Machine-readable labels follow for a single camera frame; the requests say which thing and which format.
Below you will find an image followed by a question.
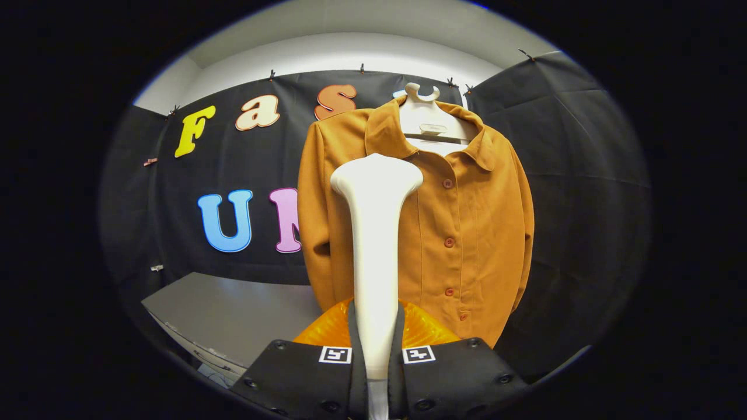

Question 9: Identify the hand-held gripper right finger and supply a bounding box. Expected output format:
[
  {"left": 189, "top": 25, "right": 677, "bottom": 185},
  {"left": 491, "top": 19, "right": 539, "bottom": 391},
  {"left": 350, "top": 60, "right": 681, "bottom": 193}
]
[{"left": 388, "top": 300, "right": 529, "bottom": 420}]

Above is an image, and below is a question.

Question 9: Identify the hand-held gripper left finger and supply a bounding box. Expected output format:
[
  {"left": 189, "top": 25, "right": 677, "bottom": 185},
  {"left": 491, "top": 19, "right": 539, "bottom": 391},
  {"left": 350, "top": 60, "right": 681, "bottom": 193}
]
[{"left": 229, "top": 299, "right": 369, "bottom": 420}]

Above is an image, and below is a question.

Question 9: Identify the orange button shirt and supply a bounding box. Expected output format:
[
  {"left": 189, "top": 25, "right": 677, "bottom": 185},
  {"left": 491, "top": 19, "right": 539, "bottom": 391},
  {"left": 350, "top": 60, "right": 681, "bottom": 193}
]
[{"left": 296, "top": 96, "right": 535, "bottom": 349}]

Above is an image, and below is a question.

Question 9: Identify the white clothes hanger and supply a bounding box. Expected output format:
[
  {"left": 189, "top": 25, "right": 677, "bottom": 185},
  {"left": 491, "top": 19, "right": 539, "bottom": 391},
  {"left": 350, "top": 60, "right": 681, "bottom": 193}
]
[{"left": 399, "top": 82, "right": 479, "bottom": 157}]

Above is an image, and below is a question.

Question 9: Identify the grey cabinet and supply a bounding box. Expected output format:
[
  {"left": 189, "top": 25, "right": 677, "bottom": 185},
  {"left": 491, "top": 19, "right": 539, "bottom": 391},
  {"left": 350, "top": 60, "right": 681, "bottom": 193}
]
[{"left": 141, "top": 272, "right": 324, "bottom": 389}]

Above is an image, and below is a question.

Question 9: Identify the row of black clips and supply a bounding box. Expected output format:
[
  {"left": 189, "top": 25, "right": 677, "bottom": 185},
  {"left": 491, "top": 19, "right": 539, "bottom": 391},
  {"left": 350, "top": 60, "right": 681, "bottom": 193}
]
[{"left": 166, "top": 47, "right": 535, "bottom": 117}]

